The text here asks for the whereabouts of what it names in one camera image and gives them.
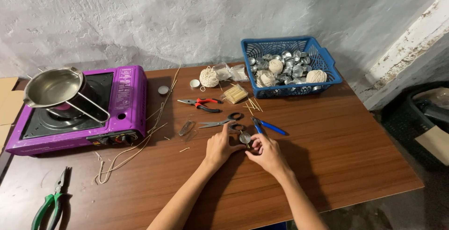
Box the red handled needle-nose pliers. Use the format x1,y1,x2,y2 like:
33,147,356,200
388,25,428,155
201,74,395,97
177,98,223,113

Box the long cream wick strand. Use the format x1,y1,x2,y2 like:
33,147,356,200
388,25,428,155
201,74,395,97
92,65,181,185

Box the blue plastic basket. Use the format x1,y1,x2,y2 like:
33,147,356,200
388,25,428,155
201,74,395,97
241,36,343,99

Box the clear plastic bag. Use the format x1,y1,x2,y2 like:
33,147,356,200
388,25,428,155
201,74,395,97
229,64,250,83
214,63,232,82

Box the scattered wooden sticks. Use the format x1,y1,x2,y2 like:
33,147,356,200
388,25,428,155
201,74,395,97
243,97,264,116

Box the purple portable gas stove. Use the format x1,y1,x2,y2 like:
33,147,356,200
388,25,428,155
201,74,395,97
5,65,148,157

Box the green handled pliers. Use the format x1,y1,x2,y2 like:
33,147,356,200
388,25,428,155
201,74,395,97
31,167,68,230

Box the person's left hand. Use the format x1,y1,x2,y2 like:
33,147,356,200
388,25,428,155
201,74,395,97
204,121,248,168

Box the blue handled pliers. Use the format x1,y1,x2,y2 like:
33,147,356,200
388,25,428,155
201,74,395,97
250,117,287,136

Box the brown cardboard sheet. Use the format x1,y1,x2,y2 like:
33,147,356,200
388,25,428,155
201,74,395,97
0,77,25,153

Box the bundle of wooden toothpicks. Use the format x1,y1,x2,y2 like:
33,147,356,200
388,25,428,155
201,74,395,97
223,84,249,104

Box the black handled scissors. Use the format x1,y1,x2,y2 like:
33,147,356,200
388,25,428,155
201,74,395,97
199,112,246,132

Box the ball of cream cotton string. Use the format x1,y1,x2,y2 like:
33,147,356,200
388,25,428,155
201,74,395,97
199,66,220,92
256,70,276,88
306,69,328,84
268,59,284,74

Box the person's right hand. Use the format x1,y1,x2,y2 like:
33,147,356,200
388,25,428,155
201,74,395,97
244,133,292,178

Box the stainless steel melting pot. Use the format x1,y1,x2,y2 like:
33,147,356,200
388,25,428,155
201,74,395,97
23,66,111,123

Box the black plastic crate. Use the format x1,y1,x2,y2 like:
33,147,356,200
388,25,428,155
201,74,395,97
380,81,449,174

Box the small clear plastic packet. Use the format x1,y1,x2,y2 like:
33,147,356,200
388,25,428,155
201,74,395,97
177,119,196,137

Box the heap of aluminium tealight cups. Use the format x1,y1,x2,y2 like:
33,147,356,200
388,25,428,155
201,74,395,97
248,50,318,86

